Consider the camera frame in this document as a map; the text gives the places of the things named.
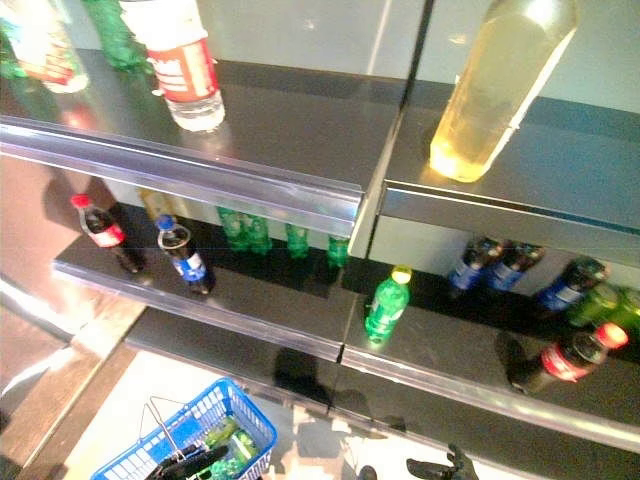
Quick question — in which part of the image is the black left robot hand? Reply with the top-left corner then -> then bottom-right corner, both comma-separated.
157,443 -> 231,480

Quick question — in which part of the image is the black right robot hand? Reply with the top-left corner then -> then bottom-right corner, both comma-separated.
405,442 -> 476,480

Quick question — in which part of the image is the blue plastic shopping basket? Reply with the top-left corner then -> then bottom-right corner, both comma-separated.
89,377 -> 279,480

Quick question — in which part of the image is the black base shelf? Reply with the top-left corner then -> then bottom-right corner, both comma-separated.
124,304 -> 640,480

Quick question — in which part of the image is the cola bottle red label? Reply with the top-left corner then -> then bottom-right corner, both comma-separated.
69,193 -> 146,275
522,322 -> 630,396

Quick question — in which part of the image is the small yellow tea bottle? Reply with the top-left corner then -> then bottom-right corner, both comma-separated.
137,187 -> 176,221

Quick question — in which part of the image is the black shelf board plain edge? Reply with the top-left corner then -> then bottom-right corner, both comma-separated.
379,94 -> 640,271

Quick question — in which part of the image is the large yellow tea bottle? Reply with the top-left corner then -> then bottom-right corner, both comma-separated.
428,0 -> 581,184

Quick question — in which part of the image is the clear water bottles red label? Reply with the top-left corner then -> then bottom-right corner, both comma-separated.
118,0 -> 226,133

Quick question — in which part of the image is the green plastic bottle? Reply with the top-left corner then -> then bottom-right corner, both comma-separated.
0,19 -> 29,80
82,0 -> 154,74

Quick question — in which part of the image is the water bottle red label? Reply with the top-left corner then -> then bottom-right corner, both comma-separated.
0,0 -> 90,95

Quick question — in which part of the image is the black shelf board clear rail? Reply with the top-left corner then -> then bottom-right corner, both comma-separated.
342,254 -> 640,451
52,199 -> 361,364
0,47 -> 369,241

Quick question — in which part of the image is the shiny metal rail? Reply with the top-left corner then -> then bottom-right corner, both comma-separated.
0,277 -> 74,346

